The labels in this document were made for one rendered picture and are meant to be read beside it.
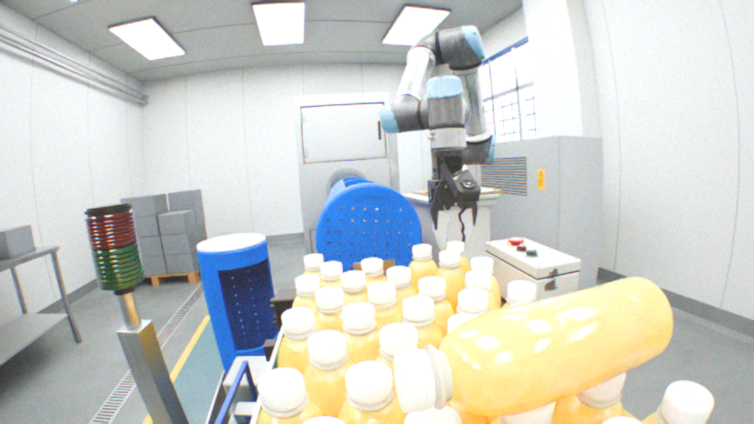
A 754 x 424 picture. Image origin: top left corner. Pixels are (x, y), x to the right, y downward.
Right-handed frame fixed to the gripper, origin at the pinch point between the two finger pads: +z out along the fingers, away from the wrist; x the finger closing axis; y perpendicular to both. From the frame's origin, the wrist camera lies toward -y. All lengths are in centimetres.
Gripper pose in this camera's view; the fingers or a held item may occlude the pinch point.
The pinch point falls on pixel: (454, 246)
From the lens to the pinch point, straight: 66.1
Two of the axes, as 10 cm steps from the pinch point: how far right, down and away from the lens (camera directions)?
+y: -1.2, -1.4, 9.8
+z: 0.7, 9.9, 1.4
